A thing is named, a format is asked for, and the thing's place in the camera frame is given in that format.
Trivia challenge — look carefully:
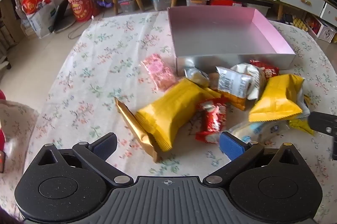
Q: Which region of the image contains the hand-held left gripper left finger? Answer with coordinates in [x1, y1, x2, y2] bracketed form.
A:
[25, 132, 135, 188]

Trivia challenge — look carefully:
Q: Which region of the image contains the white grey-print snack packet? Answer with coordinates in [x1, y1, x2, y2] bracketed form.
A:
[232, 63, 266, 100]
[216, 66, 254, 99]

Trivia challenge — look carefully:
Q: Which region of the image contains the translucent white snack packet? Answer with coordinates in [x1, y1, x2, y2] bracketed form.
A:
[228, 120, 290, 144]

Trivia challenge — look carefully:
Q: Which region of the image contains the black laptop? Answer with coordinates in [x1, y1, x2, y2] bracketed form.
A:
[53, 0, 75, 33]

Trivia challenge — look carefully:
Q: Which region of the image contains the red cloth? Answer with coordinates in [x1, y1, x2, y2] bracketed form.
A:
[0, 89, 7, 135]

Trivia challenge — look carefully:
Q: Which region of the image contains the white shopping bag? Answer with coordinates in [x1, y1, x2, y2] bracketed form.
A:
[26, 0, 57, 38]

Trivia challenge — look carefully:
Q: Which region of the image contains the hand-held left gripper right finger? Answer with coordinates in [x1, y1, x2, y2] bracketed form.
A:
[203, 131, 311, 188]

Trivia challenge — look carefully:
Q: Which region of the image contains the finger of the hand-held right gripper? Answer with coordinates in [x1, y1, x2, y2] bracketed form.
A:
[308, 111, 337, 135]

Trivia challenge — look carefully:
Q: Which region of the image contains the red printed gift bag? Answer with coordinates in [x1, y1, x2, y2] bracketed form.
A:
[64, 0, 100, 23]

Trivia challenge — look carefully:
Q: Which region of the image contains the yellow egg tray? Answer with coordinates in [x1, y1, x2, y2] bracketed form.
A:
[293, 17, 310, 32]

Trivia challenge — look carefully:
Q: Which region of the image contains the floral seat cushion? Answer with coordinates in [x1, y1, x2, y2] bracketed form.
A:
[0, 100, 40, 210]

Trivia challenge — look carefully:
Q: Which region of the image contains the clear blue-lid storage box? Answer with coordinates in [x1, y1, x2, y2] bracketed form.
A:
[149, 0, 173, 11]

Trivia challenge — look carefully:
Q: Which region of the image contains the red snack packet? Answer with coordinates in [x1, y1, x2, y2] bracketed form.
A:
[195, 97, 229, 144]
[250, 60, 280, 81]

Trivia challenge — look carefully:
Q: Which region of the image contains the orange cracker packet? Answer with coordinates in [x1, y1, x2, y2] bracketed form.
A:
[221, 92, 246, 112]

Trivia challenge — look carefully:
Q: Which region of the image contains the red plastic bag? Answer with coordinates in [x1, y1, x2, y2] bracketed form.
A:
[21, 0, 48, 15]

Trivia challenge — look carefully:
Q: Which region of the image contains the pink snack packet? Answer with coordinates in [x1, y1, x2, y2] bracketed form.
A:
[140, 53, 176, 92]

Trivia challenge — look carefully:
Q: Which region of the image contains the large yellow snack packet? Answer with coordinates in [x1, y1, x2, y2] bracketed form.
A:
[135, 78, 222, 153]
[249, 74, 306, 123]

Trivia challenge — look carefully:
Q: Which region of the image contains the white printed carton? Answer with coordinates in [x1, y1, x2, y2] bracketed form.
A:
[314, 21, 337, 43]

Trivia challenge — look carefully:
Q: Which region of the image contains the yellow blue snack packet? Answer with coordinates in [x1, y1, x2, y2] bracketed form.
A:
[288, 94, 315, 136]

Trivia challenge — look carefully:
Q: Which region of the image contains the pink silver cardboard box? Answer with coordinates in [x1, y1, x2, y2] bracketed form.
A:
[167, 6, 297, 77]

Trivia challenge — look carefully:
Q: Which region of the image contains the silver snack packet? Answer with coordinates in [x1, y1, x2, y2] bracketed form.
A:
[183, 66, 210, 88]

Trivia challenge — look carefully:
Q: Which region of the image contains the red carton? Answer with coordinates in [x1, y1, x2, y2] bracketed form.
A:
[211, 0, 244, 7]

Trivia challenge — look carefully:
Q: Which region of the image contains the gold snack packet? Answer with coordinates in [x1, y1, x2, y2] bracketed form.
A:
[114, 97, 162, 163]

